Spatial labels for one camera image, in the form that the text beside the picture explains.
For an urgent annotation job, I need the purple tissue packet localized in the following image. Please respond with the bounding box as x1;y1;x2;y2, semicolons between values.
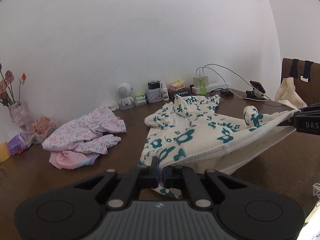
7;133;31;155

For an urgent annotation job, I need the white charging cable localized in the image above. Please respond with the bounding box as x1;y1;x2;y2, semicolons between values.
195;63;286;104

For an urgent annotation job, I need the cream cloth bag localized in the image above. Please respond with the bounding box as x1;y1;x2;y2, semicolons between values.
274;77;307;109

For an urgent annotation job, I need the pink floral baby garment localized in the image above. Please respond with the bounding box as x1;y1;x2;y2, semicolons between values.
42;106;126;170

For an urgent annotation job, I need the pink dried flower bundle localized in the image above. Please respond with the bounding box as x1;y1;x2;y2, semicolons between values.
30;116;61;144

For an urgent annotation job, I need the green spray bottle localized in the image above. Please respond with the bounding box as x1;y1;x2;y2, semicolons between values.
199;76;207;95

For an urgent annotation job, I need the vase with dried roses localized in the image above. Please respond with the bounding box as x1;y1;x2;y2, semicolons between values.
1;65;31;131

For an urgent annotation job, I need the phone on black stand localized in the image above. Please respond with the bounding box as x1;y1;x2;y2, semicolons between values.
246;80;270;100

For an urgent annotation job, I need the small green white box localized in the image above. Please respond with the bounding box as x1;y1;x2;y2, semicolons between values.
135;94;147;107

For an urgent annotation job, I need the black cable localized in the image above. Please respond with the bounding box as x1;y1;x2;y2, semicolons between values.
209;87;241;98

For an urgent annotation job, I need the grey patterned tin box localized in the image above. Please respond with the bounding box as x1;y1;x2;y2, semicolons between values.
145;88;163;103

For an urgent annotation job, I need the white power strip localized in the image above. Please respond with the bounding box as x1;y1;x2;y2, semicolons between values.
191;82;231;95

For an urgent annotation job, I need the yellow cup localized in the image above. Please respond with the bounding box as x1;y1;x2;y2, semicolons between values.
0;141;11;163

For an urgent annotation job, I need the white teal floral garment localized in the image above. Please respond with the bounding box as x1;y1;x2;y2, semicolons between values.
138;94;302;200

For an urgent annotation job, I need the white small spray bottle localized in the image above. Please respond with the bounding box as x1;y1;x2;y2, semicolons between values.
161;81;169;101

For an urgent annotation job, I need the black tissue box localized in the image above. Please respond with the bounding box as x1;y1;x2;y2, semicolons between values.
168;88;191;100

